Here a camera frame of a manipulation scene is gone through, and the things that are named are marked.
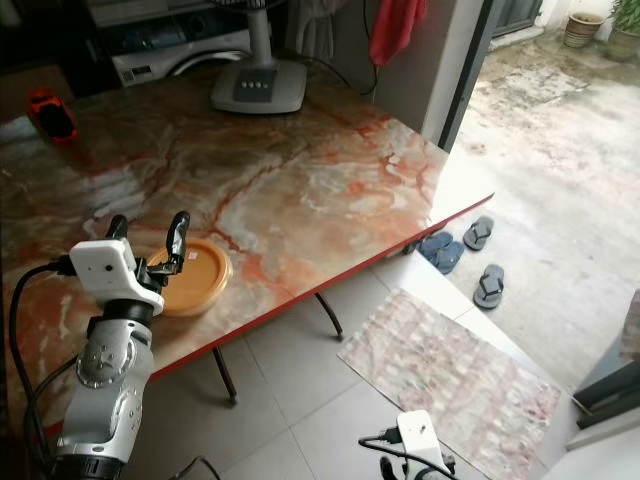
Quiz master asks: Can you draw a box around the dark sliding door frame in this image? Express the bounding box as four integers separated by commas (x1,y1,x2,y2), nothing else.
568,325,640,433

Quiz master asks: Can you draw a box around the brown plant pot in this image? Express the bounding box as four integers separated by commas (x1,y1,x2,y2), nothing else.
563,11,607,50

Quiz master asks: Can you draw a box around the blue slipper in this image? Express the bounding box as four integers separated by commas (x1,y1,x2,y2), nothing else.
417,231,467,275

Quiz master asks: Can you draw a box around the grey standing fan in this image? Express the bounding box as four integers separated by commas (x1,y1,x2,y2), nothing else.
205,0,309,115

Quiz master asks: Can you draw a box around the orange round lidded container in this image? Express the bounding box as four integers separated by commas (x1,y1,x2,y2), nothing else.
145,238,232,319

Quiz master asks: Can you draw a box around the green potted plant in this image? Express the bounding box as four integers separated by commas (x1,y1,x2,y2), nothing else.
606,0,640,63

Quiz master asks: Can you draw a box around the dark metal table leg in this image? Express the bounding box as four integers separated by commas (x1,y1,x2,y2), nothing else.
212,347,239,406
315,292,345,341

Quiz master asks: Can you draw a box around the red toy car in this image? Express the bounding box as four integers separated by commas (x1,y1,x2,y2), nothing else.
25,87,80,144

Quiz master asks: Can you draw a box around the red hanging cloth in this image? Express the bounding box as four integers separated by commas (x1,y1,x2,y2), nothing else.
368,0,428,67

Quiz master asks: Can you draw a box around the pink patterned floor mat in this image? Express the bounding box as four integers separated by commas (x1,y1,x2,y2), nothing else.
337,288,562,473

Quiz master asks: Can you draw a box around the grey slipper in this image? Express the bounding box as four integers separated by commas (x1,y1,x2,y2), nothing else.
462,215,497,252
472,263,508,310

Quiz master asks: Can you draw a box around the grey washing machine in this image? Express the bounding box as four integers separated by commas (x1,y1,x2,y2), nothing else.
85,0,266,87

